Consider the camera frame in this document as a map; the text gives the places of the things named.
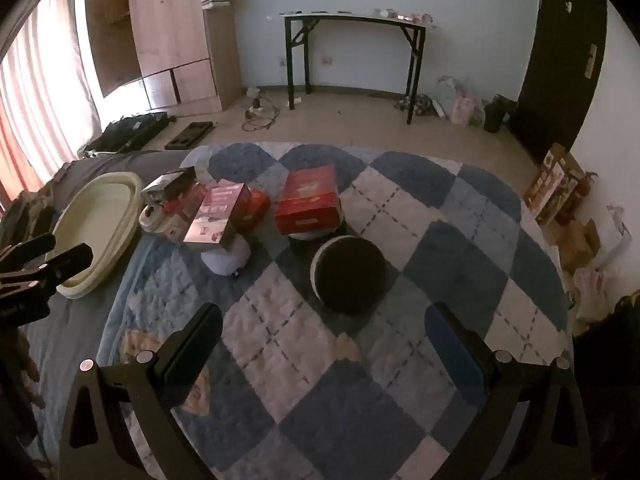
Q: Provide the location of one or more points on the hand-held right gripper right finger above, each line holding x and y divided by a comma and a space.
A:
460, 355

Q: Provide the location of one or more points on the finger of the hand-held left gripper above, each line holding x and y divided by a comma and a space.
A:
70, 261
30, 249

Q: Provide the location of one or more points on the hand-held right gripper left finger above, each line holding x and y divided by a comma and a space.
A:
190, 355

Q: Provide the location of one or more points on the cream plastic basin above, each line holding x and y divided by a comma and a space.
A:
95, 225

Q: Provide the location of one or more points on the white tape roll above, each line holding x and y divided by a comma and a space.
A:
150, 220

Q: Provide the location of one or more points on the pale plush toy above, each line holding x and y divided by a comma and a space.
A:
197, 160
225, 259

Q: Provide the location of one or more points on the dark box silver window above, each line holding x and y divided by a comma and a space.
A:
167, 186

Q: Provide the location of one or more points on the round black white sponge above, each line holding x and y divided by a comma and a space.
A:
352, 277
312, 238

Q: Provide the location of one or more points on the glossy pink printed box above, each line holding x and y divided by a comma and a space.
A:
215, 217

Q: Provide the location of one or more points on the large red box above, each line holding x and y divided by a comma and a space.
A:
310, 195

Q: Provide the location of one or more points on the person's left hand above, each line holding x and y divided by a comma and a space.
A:
30, 370

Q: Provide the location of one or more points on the dark backpack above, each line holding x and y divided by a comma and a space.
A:
25, 215

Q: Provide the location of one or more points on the large black case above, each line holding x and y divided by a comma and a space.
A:
127, 132

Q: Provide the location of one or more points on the blue white checkered blanket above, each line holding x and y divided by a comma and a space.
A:
425, 210

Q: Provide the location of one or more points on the clear plastic bag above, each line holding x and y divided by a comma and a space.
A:
595, 290

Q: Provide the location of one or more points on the pink white curtain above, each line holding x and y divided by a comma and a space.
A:
40, 85

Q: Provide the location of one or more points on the brown cardboard piece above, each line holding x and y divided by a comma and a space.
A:
580, 240

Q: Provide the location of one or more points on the black foam tray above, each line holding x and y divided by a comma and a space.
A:
190, 134

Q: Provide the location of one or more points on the printed cardboard box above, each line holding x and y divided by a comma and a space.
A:
552, 180

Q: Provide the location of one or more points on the white power strip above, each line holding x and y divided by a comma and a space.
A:
257, 105

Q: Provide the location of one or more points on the black bag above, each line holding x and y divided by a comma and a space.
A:
497, 112

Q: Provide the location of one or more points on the pink bag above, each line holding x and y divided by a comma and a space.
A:
462, 107

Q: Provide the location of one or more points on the camouflage cloth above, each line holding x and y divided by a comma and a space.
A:
415, 105

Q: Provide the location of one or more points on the wooden wardrobe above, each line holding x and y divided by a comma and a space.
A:
170, 25

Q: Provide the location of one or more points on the dark door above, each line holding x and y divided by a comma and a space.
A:
555, 60

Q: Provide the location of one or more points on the black leg folding table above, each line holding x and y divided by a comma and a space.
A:
350, 19

